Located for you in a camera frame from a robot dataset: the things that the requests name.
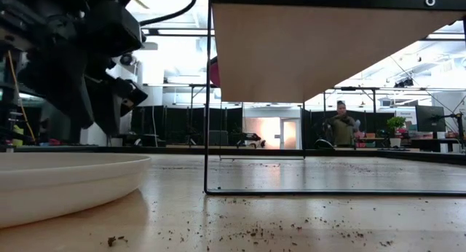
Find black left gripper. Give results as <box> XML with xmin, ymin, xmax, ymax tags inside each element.
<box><xmin>87</xmin><ymin>78</ymin><xmax>124</xmax><ymax>137</ymax></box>

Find pink plate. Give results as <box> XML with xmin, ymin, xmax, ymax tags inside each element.
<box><xmin>209</xmin><ymin>56</ymin><xmax>221</xmax><ymax>88</ymax></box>

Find black-framed wooden shelf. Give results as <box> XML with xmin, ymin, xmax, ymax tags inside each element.
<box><xmin>203</xmin><ymin>0</ymin><xmax>466</xmax><ymax>197</ymax></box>

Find black partition screen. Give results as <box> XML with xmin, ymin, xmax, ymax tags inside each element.
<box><xmin>130</xmin><ymin>105</ymin><xmax>244</xmax><ymax>147</ymax></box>

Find yellow-green container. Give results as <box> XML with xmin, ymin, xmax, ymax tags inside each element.
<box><xmin>12</xmin><ymin>125</ymin><xmax>25</xmax><ymax>147</ymax></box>

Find white plate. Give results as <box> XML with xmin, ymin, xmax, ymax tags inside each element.
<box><xmin>0</xmin><ymin>152</ymin><xmax>152</xmax><ymax>229</ymax></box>

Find white door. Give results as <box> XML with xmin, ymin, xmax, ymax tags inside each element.
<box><xmin>280</xmin><ymin>117</ymin><xmax>301</xmax><ymax>150</ymax></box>

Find person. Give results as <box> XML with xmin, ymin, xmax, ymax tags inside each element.
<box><xmin>323</xmin><ymin>100</ymin><xmax>361</xmax><ymax>148</ymax></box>

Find potted green plant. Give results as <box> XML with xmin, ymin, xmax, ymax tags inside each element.
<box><xmin>385</xmin><ymin>115</ymin><xmax>408</xmax><ymax>147</ymax></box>

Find black ceiling spotlights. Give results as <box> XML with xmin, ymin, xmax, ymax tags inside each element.
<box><xmin>393</xmin><ymin>76</ymin><xmax>415</xmax><ymax>89</ymax></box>

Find black computer monitor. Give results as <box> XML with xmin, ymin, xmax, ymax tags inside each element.
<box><xmin>415</xmin><ymin>105</ymin><xmax>447</xmax><ymax>133</ymax></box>

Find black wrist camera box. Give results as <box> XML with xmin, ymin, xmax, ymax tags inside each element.
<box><xmin>111</xmin><ymin>78</ymin><xmax>149</xmax><ymax>118</ymax></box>

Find yellow cable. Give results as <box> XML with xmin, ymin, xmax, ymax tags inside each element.
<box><xmin>7</xmin><ymin>50</ymin><xmax>36</xmax><ymax>143</ymax></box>

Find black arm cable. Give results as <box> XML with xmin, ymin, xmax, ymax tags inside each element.
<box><xmin>139</xmin><ymin>0</ymin><xmax>198</xmax><ymax>27</ymax></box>

